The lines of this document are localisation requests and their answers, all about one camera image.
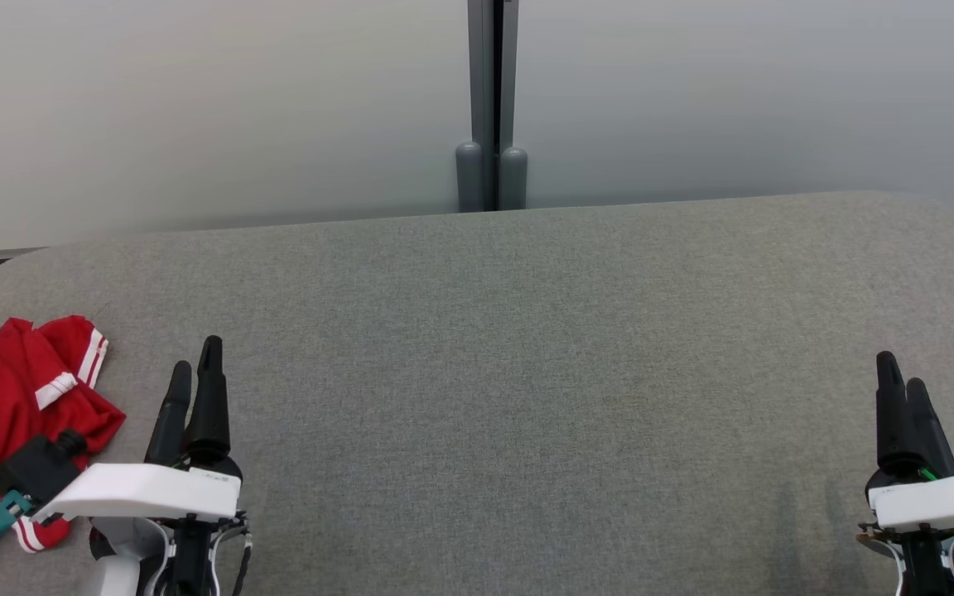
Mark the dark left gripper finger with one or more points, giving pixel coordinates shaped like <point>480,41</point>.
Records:
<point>169,422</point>
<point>210,414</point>

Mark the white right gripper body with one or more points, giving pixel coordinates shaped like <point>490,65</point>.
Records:
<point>941,501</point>

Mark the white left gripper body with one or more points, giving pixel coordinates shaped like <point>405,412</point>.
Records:
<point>146,492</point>

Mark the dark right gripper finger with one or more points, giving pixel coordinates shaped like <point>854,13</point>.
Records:
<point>928,439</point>
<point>891,422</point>

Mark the grey cylindrical post foot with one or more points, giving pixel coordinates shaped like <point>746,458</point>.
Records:
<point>513,178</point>
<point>469,178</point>

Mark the grey partition post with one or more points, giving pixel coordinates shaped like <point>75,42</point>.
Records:
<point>493,74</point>

